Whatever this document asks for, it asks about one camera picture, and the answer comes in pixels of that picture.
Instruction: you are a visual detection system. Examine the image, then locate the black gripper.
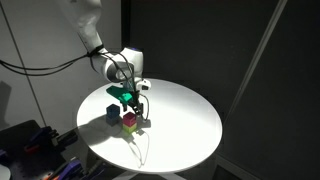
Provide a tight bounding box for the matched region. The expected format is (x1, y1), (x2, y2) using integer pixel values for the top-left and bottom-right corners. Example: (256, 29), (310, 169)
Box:
(122, 93), (144, 116)

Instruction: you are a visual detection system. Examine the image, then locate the pink block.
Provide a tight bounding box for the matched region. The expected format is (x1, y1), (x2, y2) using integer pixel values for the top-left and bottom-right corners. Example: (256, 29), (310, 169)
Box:
(122, 112), (137, 127)

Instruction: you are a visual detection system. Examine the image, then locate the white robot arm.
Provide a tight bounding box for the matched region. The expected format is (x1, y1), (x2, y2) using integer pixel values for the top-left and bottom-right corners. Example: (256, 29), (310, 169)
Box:
(55, 0), (151, 115)

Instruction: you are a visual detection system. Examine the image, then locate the blue block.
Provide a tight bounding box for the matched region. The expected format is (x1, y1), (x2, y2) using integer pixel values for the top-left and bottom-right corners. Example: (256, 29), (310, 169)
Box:
(106, 104), (120, 119)

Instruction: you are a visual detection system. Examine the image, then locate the yellow-green block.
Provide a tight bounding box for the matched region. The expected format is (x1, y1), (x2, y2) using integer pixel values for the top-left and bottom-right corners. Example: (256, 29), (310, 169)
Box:
(122, 123), (137, 134)

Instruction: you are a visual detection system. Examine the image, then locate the grey block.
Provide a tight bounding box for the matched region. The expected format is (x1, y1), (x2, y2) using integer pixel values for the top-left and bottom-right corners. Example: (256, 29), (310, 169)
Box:
(106, 116), (121, 126)

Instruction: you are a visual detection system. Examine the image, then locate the white round table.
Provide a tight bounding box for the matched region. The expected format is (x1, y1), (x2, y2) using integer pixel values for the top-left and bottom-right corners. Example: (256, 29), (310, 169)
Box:
(77, 79), (222, 180)

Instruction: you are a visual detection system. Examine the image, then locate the purple orange clamp lower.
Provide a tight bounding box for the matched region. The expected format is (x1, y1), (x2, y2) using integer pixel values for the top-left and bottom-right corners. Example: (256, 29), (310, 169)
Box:
(41, 157), (108, 180)

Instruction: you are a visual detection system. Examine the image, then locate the purple orange clamp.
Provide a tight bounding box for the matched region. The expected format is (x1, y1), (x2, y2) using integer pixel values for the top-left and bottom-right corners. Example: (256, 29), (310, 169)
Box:
(41, 157), (108, 180)
(24, 126), (78, 154)

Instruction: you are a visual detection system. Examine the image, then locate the purple orange clamp upper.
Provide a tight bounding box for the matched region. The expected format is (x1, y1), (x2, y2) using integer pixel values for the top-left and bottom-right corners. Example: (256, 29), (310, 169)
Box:
(24, 126), (78, 154)

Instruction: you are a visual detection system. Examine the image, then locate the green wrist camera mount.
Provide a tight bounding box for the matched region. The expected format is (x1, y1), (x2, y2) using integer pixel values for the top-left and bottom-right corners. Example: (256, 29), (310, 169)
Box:
(106, 86), (133, 104)

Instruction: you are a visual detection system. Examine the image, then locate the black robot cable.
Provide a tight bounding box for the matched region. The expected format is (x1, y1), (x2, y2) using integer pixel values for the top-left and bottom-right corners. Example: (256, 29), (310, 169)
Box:
(0, 46), (150, 121)

